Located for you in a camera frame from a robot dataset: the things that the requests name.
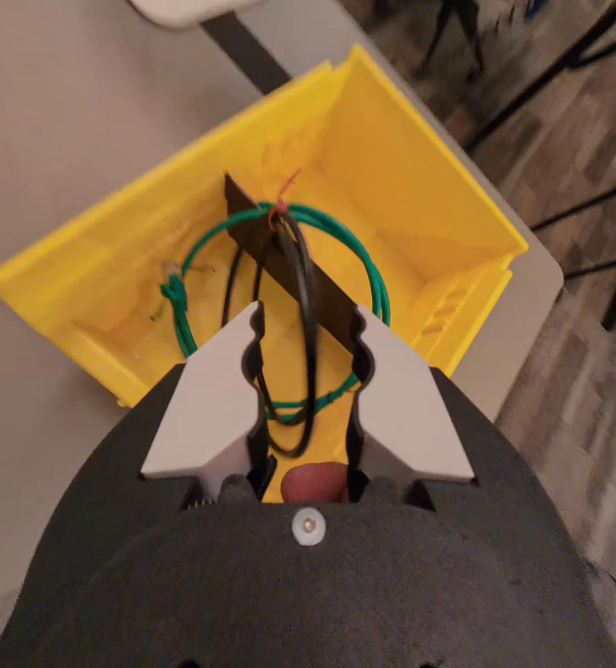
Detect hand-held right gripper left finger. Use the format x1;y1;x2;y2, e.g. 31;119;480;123
140;300;278;503

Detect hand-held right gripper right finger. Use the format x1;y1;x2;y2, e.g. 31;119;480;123
345;304;477;503

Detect green ethernet cable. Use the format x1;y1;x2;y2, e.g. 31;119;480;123
160;202;391;423

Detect black cable coil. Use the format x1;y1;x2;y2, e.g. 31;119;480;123
222;211;320;459

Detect red thread scrap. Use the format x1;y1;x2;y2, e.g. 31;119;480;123
267;169;302;231

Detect yellow plastic bin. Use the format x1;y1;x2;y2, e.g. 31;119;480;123
0;43;529;504

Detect black stand pole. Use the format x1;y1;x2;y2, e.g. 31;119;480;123
464;0;616;152

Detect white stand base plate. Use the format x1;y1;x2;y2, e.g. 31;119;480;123
128;0;259;28

